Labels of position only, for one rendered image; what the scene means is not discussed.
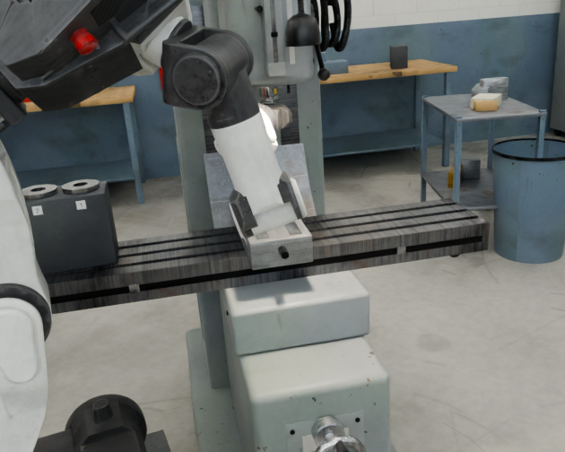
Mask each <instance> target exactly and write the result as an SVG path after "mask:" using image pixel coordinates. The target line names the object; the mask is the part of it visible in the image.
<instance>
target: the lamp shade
mask: <svg viewBox="0 0 565 452"><path fill-rule="evenodd" d="M284 35H285V47H305V46H314V45H319V44H320V29H319V27H318V25H317V20H316V18H314V17H313V16H311V15H310V14H306V13H297V14H295V15H293V16H292V17H291V18H290V19H289V20H288V21H287V24H286V28H285V32H284Z"/></svg>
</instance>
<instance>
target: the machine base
mask: <svg viewBox="0 0 565 452"><path fill-rule="evenodd" d="M186 339H187V356H188V365H189V374H190V383H191V392H192V401H193V410H194V419H195V428H196V445H197V452H243V448H242V444H241V439H240V435H239V427H238V423H237V418H236V414H235V409H234V404H233V400H232V395H231V391H230V387H223V388H217V389H212V388H211V387H210V381H209V375H208V368H207V363H206V357H205V350H204V339H203V336H202V329H201V328H196V329H191V330H188V331H187V334H186ZM390 452H396V450H395V448H394V446H393V444H392V442H391V440H390Z"/></svg>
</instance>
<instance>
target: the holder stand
mask: <svg viewBox="0 0 565 452"><path fill-rule="evenodd" d="M22 192H23V196H24V199H25V203H26V206H27V210H28V214H29V217H30V225H31V229H32V235H33V240H34V247H35V254H36V258H37V261H38V263H39V267H40V269H41V272H42V273H43V274H50V273H56V272H63V271H69V270H74V269H81V268H87V267H93V266H99V265H111V264H116V263H117V255H118V243H117V234H116V228H115V223H114V217H113V212H112V207H111V202H110V196H109V187H108V182H107V181H106V180H105V181H98V180H96V179H81V180H76V181H72V182H69V183H66V184H64V185H62V186H61V187H57V186H56V185H50V184H46V185H37V186H32V187H26V188H24V189H22Z"/></svg>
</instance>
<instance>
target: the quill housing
mask: <svg viewBox="0 0 565 452"><path fill-rule="evenodd" d="M303 2H304V11H305V12H304V13H306V14H310V15H311V11H310V0H304V1H303ZM258 5H261V1H260V0H217V7H218V16H219V25H220V29H222V30H231V31H234V32H236V33H238V34H239V35H240V36H241V37H243V38H244V39H245V40H246V42H247V43H248V44H249V46H250V48H251V50H252V53H253V58H254V64H253V69H252V72H251V74H250V76H249V77H248V78H249V80H250V82H251V85H252V88H260V87H270V86H279V85H289V84H298V83H307V82H308V81H309V80H310V79H311V78H312V76H313V72H314V68H313V64H314V62H315V61H314V58H313V49H312V46H305V47H285V35H284V32H285V28H286V24H287V21H288V20H289V19H290V18H291V17H292V16H293V15H295V14H297V13H298V1H297V0H281V6H282V33H283V47H284V62H285V69H286V75H282V76H272V77H269V76H268V75H266V73H265V50H264V37H263V25H262V13H257V12H256V11H255V7H256V6H258Z"/></svg>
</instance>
